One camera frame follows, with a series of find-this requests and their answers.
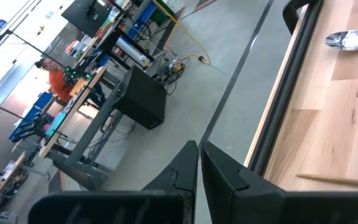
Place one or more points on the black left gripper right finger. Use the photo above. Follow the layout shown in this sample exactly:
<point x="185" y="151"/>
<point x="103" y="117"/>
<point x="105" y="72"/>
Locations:
<point x="259" y="205"/>

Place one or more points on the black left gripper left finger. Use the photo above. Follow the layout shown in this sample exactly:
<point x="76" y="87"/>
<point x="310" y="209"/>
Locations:
<point x="166" y="205"/>

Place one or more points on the gold spoon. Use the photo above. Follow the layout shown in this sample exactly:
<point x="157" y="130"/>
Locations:
<point x="337" y="180"/>

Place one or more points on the wooden top workbench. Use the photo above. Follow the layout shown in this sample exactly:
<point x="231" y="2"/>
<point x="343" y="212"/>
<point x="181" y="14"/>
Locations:
<point x="87" y="132"/>

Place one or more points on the black computer tower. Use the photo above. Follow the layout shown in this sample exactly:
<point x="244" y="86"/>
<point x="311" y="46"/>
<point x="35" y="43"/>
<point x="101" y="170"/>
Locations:
<point x="141" y="96"/>

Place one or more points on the white paper roll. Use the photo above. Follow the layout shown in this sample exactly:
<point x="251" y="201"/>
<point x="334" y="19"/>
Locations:
<point x="132" y="51"/>

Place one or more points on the black table clamp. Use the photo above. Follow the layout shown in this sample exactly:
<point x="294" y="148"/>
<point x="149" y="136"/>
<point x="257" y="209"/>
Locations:
<point x="287" y="18"/>

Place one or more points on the black monitor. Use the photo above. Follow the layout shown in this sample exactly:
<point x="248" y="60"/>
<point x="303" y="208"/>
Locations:
<point x="85" y="17"/>

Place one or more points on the black aluminium table frame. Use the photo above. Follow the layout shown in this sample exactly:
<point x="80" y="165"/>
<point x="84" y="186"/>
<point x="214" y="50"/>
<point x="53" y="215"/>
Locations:
<point x="286" y="90"/>

